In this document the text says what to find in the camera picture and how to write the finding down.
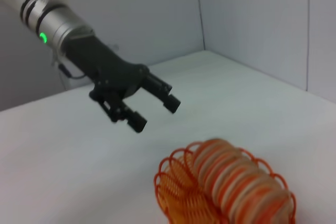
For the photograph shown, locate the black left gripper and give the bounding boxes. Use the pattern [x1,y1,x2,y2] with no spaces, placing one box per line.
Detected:
[64,34,182,134]

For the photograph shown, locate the orange wire basket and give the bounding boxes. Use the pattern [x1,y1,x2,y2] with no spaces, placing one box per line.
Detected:
[153,138,298,224]

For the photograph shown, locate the orange striped bread loaf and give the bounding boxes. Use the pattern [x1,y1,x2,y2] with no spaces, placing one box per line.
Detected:
[195,138,294,224]

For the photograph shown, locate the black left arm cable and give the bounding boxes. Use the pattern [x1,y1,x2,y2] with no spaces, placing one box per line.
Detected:
[51,50,88,80]

